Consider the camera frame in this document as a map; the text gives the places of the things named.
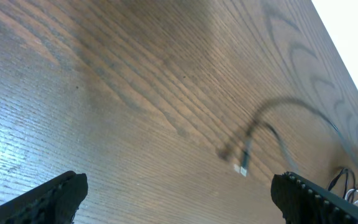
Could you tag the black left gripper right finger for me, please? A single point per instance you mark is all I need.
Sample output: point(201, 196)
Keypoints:
point(303, 202)

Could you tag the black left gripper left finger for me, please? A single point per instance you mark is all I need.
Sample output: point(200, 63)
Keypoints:
point(54, 202)

